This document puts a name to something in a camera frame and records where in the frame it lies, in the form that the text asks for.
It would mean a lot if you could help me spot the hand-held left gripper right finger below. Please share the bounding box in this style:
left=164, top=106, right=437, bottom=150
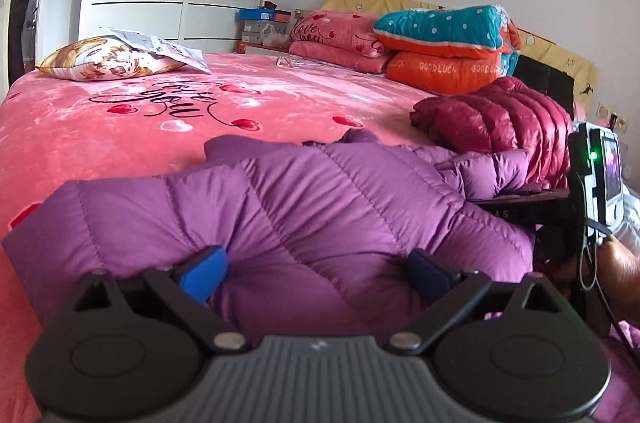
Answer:
left=385, top=248, right=576, bottom=351

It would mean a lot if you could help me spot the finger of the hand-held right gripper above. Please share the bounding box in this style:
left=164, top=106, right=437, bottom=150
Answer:
left=492, top=184, right=557, bottom=200

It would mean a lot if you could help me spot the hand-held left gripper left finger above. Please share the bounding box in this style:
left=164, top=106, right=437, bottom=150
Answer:
left=65, top=245, right=251, bottom=351

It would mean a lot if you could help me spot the purple down jacket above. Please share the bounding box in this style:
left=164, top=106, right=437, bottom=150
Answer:
left=2, top=129, right=640, bottom=423

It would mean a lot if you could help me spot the person's right hand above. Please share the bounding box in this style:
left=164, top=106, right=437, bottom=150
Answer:
left=547, top=239, right=640, bottom=324

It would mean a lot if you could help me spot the light blue down jacket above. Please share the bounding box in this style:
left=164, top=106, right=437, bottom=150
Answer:
left=612, top=195, right=640, bottom=254

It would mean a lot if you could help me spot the dark red down jacket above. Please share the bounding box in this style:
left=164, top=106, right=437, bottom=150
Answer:
left=410, top=76, right=575, bottom=191

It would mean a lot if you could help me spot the yellow headboard cover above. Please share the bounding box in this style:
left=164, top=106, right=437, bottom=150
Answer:
left=320, top=0, right=601, bottom=124

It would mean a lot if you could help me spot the pink heart print blanket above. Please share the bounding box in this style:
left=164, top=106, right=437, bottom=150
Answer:
left=0, top=52, right=576, bottom=423

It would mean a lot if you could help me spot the teal and orange folded quilt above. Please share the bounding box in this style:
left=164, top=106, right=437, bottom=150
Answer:
left=373, top=4, right=522, bottom=96

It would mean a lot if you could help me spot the orange low cabinet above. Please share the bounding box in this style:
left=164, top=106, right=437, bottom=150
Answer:
left=236, top=42, right=291, bottom=54

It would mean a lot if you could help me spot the clear plastic wrapper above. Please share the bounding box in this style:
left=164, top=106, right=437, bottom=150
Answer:
left=276, top=55, right=326, bottom=69

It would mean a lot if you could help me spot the grey printed plastic bag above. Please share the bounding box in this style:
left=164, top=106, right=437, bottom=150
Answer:
left=100, top=27, right=211, bottom=74

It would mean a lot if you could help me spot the brown patterned pillow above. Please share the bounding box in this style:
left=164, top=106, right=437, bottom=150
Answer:
left=36, top=35, right=188, bottom=81

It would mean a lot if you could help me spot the folded pink blanket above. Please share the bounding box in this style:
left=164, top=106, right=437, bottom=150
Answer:
left=288, top=10, right=393, bottom=74

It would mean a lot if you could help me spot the white plastic bag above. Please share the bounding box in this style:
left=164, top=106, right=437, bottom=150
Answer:
left=261, top=23, right=292, bottom=48

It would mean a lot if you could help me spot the blue shoe box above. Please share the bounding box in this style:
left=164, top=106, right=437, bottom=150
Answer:
left=239, top=8, right=292, bottom=24

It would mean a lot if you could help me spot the white room door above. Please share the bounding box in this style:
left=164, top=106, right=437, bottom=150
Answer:
left=0, top=0, right=26, bottom=104

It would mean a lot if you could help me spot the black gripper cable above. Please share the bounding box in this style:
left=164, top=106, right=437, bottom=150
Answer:
left=577, top=173, right=640, bottom=369

